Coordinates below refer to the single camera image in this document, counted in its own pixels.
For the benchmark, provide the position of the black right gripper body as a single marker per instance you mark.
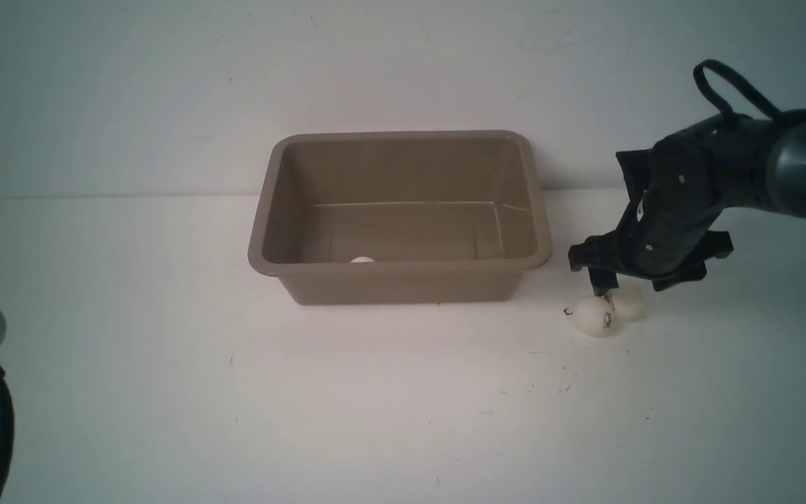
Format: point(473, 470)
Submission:
point(664, 234)

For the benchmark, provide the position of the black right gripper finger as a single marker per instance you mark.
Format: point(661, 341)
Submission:
point(603, 282)

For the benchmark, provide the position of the white table-tennis ball front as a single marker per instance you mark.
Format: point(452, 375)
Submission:
point(594, 316)

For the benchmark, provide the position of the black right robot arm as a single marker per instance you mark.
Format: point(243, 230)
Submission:
point(749, 155)

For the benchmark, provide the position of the tan plastic bin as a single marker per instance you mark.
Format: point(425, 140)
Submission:
point(448, 216)

